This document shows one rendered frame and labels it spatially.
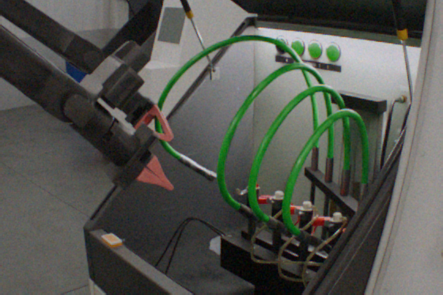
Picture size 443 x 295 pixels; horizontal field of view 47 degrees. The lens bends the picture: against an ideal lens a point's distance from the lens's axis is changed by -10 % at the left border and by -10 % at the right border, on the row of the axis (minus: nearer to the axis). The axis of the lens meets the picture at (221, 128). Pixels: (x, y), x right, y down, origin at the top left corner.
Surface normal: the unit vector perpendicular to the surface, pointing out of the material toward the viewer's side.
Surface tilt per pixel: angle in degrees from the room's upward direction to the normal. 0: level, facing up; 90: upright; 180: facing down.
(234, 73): 90
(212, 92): 90
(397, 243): 76
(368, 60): 90
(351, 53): 90
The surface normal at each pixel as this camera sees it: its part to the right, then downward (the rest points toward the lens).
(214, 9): 0.52, 0.21
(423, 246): -0.75, -0.08
